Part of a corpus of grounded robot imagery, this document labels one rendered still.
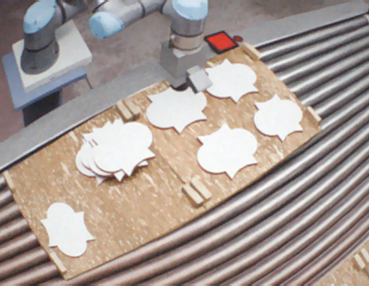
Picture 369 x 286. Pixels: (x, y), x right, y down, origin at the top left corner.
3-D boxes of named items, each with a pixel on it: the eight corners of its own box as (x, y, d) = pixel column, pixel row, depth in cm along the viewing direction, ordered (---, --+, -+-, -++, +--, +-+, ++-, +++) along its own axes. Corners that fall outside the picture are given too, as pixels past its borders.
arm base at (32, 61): (14, 58, 171) (14, 38, 163) (49, 37, 177) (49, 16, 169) (29, 82, 164) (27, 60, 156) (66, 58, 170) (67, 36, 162)
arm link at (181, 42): (211, 31, 133) (181, 42, 129) (210, 43, 136) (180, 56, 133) (189, 14, 136) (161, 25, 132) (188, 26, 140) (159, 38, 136)
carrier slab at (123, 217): (3, 178, 141) (2, 174, 140) (118, 107, 158) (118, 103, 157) (66, 282, 126) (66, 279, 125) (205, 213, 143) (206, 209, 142)
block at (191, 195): (180, 191, 144) (181, 185, 142) (187, 187, 145) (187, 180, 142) (196, 210, 141) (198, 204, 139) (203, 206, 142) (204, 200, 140)
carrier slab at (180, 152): (118, 106, 158) (118, 103, 157) (243, 48, 174) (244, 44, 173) (206, 212, 143) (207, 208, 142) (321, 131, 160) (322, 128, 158)
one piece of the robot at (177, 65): (193, 61, 129) (187, 111, 142) (226, 47, 133) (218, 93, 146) (158, 31, 134) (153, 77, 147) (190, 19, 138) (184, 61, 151)
